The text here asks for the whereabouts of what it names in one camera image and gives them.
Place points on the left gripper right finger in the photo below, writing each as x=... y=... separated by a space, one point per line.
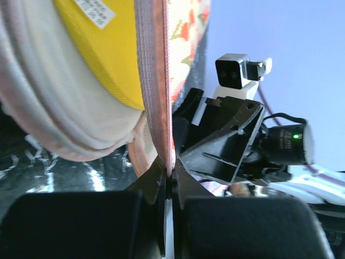
x=207 y=226

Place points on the pink floral mesh laundry bag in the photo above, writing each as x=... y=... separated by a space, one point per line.
x=50 y=91

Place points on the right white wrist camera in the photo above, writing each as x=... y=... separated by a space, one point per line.
x=239 y=77

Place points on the yellow bra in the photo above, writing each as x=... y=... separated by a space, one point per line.
x=105 y=35

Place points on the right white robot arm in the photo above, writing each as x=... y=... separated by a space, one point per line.
x=280 y=160

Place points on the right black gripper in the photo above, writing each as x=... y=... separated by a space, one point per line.
x=212 y=136

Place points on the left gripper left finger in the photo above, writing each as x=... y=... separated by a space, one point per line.
x=111 y=224

